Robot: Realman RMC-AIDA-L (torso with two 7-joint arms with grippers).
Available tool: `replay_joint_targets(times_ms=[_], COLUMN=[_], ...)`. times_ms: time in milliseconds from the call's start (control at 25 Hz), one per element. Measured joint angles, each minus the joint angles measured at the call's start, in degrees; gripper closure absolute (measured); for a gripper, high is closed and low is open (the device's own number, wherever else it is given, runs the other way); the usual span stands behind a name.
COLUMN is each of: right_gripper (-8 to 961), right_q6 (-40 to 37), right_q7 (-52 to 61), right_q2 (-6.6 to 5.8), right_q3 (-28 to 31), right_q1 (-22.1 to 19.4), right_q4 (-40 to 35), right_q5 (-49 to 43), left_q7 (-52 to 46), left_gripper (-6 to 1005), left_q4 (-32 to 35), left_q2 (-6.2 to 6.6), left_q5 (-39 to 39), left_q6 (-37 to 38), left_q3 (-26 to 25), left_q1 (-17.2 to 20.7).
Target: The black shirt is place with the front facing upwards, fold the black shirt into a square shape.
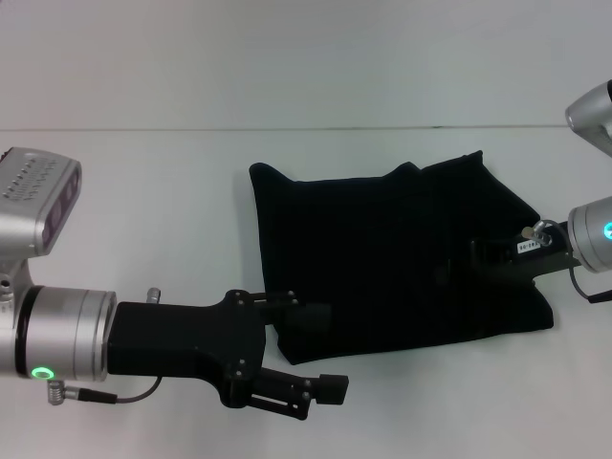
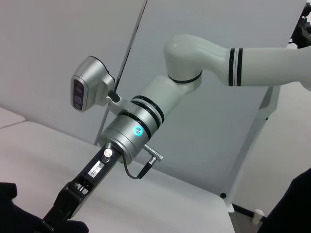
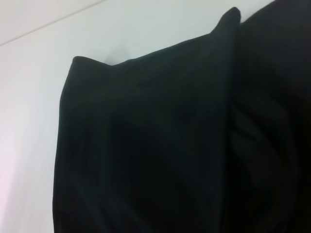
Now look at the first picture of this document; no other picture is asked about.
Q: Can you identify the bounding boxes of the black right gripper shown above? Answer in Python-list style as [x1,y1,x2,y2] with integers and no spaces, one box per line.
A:
[468,222,583,284]

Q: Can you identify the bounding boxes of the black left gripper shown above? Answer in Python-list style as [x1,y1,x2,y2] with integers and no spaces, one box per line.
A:
[107,285,350,423]

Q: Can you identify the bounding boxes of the black t-shirt with FREE print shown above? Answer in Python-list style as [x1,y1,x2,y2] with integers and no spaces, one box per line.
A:
[248,149,556,367]

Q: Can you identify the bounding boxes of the dark right arm cable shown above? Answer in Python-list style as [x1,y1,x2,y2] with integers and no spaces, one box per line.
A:
[521,218,612,304]

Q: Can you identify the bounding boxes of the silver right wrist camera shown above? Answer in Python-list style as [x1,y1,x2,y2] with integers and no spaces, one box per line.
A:
[563,79,612,159]

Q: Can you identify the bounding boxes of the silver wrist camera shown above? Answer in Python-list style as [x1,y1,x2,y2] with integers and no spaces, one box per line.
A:
[563,79,612,159]
[0,146,82,312]

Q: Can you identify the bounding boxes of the dark red left arm cable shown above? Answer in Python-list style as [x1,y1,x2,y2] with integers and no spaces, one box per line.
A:
[45,375,162,407]

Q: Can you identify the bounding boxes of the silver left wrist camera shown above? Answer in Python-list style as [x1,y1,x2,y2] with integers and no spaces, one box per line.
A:
[0,146,82,312]

